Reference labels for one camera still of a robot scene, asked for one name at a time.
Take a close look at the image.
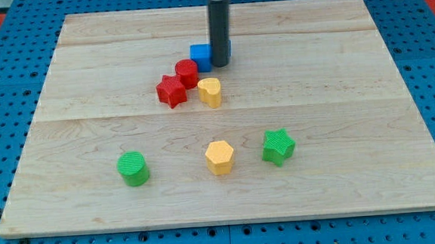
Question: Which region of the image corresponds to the blue cube block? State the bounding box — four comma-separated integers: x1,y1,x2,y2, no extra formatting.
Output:
190,43,214,73

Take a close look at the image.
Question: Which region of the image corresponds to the yellow heart block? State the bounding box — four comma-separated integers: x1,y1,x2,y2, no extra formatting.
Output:
197,78,222,109

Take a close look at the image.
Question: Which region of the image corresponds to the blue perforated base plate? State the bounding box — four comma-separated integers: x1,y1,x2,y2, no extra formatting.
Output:
0,0,435,244

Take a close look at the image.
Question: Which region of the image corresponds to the yellow hexagon block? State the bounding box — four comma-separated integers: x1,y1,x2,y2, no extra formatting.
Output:
205,141,235,176

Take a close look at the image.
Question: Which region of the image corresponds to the red star block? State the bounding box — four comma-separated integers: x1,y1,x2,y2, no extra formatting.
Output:
156,75,187,108

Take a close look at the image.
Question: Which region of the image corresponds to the red cylinder block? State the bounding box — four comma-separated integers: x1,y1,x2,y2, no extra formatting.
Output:
174,59,199,89

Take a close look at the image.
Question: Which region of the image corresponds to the green cylinder block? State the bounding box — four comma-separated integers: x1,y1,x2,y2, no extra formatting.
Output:
116,150,150,187

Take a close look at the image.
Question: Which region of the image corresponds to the green star block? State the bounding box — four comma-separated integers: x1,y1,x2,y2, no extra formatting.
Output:
262,128,296,168

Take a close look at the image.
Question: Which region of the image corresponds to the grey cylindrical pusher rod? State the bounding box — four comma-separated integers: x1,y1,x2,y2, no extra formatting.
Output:
207,0,231,67

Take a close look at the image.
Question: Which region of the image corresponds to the light wooden board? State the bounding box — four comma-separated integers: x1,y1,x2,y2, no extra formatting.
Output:
0,0,435,239

